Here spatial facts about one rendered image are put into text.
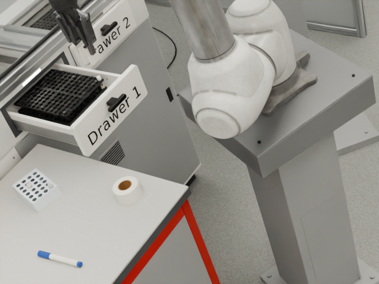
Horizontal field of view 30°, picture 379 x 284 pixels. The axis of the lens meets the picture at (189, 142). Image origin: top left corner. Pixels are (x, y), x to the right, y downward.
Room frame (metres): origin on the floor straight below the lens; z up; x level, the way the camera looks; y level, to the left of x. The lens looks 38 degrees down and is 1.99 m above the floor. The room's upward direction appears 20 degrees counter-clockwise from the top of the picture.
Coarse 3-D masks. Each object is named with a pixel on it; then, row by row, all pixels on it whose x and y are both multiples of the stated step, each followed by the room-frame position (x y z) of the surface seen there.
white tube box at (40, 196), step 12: (36, 168) 1.63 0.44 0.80; (24, 180) 1.60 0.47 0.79; (36, 180) 1.58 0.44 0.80; (48, 180) 1.56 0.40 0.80; (24, 192) 1.56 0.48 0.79; (36, 192) 1.53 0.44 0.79; (48, 192) 1.51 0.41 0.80; (60, 192) 1.52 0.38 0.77; (36, 204) 1.48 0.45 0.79; (48, 204) 1.50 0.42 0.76
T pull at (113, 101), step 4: (120, 96) 1.65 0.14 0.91; (124, 96) 1.65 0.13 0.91; (108, 100) 1.66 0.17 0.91; (112, 100) 1.65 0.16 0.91; (116, 100) 1.64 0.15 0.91; (120, 100) 1.64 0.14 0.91; (108, 104) 1.65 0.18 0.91; (112, 104) 1.63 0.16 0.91; (116, 104) 1.63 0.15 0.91; (108, 108) 1.62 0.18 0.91; (112, 108) 1.62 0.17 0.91
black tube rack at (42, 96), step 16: (64, 80) 1.86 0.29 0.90; (80, 80) 1.83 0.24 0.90; (32, 96) 1.84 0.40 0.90; (48, 96) 1.81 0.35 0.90; (64, 96) 1.77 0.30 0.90; (80, 96) 1.74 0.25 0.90; (96, 96) 1.76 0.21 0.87; (32, 112) 1.80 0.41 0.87; (48, 112) 1.72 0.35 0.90; (64, 112) 1.69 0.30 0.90; (80, 112) 1.71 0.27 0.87
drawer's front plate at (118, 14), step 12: (120, 0) 2.19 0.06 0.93; (108, 12) 2.13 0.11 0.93; (120, 12) 2.15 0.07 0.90; (96, 24) 2.08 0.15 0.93; (108, 24) 2.11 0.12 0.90; (120, 24) 2.14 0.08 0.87; (132, 24) 2.17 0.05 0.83; (96, 36) 2.06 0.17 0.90; (120, 36) 2.13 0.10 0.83; (72, 48) 1.99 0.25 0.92; (96, 48) 2.05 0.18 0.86; (108, 48) 2.08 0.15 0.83
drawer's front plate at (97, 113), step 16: (128, 80) 1.73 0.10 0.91; (112, 96) 1.67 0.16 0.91; (128, 96) 1.71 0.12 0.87; (144, 96) 1.75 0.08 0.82; (96, 112) 1.62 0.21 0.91; (112, 112) 1.66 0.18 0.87; (128, 112) 1.69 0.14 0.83; (80, 128) 1.58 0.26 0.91; (96, 128) 1.61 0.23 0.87; (112, 128) 1.64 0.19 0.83; (80, 144) 1.57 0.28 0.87; (96, 144) 1.59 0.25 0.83
